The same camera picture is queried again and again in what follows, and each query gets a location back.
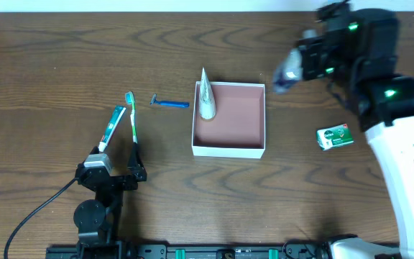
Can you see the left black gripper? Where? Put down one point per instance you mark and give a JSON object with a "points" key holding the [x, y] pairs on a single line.
{"points": [[117, 178]]}

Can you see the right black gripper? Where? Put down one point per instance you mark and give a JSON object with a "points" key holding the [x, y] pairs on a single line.
{"points": [[307, 62]]}

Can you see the green white toothpaste tube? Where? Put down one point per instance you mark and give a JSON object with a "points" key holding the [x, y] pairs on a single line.
{"points": [[116, 116]]}

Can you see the clear pump bottle dark liquid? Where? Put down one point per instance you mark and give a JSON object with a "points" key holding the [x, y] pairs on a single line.
{"points": [[288, 73]]}

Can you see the green Dettol soap box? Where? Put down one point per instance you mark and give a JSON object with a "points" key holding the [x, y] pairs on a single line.
{"points": [[334, 137]]}

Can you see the white Pantene tube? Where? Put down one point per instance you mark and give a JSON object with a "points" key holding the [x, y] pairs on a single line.
{"points": [[207, 104]]}

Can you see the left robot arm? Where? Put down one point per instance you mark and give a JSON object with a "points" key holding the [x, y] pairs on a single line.
{"points": [[97, 219]]}

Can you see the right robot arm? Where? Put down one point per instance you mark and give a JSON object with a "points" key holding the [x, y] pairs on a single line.
{"points": [[385, 109]]}

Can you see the green white toothbrush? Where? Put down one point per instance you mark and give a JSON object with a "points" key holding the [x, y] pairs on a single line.
{"points": [[130, 100]]}

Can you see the blue disposable razor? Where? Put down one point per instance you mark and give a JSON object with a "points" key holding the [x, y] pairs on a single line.
{"points": [[177, 104]]}

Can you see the white cardboard box pink inside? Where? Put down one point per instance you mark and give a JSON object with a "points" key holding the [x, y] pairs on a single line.
{"points": [[239, 128]]}

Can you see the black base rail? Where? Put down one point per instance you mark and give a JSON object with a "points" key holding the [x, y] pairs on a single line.
{"points": [[126, 250]]}

